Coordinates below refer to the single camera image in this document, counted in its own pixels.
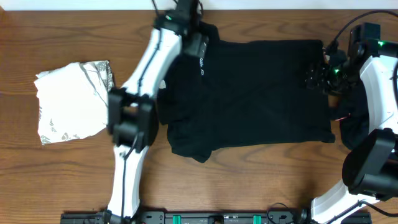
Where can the black t-shirt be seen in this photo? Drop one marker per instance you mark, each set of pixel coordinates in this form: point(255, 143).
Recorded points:
point(243, 94)

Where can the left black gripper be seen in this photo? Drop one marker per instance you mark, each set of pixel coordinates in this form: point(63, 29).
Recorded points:
point(194, 49)

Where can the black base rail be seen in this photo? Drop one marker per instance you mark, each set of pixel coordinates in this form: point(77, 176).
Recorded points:
point(277, 215)

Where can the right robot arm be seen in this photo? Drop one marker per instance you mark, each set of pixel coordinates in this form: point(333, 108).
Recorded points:
point(369, 172)

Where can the white patterned folded cloth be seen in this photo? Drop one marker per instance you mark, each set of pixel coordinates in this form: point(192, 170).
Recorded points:
point(73, 101)

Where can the black clothes pile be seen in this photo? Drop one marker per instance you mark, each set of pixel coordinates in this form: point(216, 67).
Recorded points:
point(352, 113)

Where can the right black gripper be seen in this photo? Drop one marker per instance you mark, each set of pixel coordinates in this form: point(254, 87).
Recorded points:
point(317, 76)

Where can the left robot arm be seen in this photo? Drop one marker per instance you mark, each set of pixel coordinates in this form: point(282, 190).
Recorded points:
point(132, 114)

